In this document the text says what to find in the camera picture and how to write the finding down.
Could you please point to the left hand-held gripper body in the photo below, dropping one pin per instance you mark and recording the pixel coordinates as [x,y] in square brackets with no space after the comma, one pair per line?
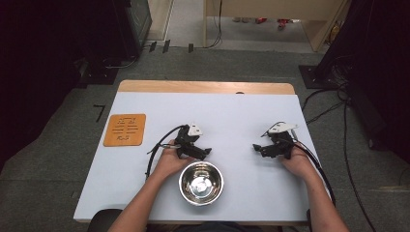
[185,141]

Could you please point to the stainless steel bowl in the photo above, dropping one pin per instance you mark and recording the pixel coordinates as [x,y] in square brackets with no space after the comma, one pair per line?
[201,183]

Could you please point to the orange square coaster mat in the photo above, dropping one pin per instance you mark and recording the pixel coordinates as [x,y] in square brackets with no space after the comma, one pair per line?
[125,130]

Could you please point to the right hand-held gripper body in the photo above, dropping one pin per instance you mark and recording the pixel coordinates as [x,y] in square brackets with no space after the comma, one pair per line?
[282,145]

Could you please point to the black chair seat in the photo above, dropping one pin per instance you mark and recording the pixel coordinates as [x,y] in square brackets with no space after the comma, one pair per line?
[103,220]

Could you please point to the black floor tape strip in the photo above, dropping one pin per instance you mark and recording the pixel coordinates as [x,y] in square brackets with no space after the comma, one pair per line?
[166,46]
[152,46]
[190,48]

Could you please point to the red shoes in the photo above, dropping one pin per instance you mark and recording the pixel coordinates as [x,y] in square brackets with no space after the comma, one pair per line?
[274,22]

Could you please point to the black stand base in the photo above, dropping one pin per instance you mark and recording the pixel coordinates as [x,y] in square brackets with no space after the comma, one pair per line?
[98,75]

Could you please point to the black floor stand plate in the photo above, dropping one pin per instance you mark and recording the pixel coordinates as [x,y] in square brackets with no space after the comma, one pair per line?
[311,77]

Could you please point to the person's dark clothing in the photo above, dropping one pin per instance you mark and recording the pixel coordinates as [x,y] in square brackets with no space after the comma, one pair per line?
[219,227]

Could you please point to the person's left hand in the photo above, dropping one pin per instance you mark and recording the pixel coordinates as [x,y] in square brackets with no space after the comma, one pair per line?
[167,162]

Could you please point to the light wooden desk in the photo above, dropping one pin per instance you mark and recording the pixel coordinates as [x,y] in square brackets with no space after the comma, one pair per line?
[274,8]

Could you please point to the person's right hand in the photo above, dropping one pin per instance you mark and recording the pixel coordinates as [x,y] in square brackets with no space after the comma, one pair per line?
[299,162]

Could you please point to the black glass-door cabinet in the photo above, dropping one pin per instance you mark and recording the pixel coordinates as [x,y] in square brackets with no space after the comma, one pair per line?
[135,25]

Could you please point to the white table cover sheet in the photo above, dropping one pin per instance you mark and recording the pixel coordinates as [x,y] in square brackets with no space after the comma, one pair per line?
[232,122]

